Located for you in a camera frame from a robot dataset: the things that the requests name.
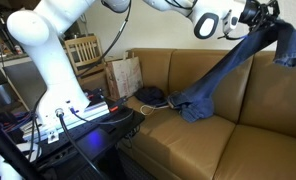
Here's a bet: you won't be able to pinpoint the orange black clamp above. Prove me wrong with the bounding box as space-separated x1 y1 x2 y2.
87 88 105 102
108 96 128 113

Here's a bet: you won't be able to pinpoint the tan leather couch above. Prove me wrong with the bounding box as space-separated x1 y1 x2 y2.
119 48 296 180

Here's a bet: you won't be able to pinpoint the black base cable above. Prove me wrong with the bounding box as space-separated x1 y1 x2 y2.
55 108 106 180

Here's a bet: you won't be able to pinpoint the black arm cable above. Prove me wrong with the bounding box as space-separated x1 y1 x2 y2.
76 0 133 80

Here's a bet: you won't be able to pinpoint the black perforated robot table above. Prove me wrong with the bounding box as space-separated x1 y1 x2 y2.
31 96 146 169

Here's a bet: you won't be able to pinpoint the dark navy garment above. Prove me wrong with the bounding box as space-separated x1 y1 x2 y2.
134 86 168 108

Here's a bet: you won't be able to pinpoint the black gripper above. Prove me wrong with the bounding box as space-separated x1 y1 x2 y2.
239 0 281 33

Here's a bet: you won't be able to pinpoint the black tripod pole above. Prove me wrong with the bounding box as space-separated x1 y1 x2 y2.
0 114 44 180

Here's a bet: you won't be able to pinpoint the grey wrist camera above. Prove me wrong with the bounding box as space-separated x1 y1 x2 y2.
221 9 241 35

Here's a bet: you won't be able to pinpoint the wooden slatted chair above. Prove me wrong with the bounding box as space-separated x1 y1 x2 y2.
63 34 106 78

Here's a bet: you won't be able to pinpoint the blue denim jeans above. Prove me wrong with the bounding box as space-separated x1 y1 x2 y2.
167 19 296 124

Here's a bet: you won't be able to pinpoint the Trader Joe's paper bag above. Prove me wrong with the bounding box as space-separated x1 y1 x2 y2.
105 56 144 100

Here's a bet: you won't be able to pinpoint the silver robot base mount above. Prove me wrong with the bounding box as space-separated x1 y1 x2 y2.
30 99 111 145

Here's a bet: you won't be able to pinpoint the white cable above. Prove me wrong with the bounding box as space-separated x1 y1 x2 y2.
140 102 171 116

